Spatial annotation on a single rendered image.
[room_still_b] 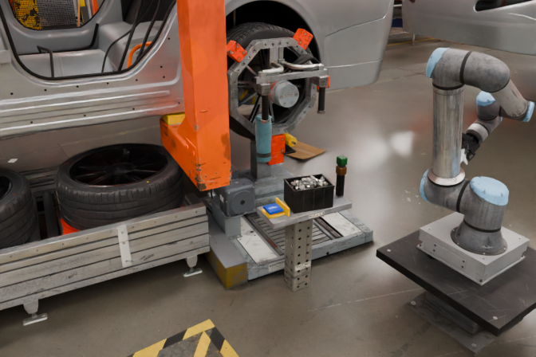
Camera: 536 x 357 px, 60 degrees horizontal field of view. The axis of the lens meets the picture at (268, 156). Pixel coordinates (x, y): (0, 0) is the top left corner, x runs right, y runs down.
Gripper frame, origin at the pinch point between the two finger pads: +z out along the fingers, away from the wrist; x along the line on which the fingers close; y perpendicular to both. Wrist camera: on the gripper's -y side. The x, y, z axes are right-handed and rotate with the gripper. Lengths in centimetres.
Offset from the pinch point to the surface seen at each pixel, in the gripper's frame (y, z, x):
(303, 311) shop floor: 18, 91, 24
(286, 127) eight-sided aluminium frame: -36, 23, 82
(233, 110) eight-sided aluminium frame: -65, 45, 77
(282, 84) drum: -62, 19, 62
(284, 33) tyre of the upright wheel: -80, -5, 76
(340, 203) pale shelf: -9, 45, 24
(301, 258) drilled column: 3, 74, 33
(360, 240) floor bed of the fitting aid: 35, 37, 55
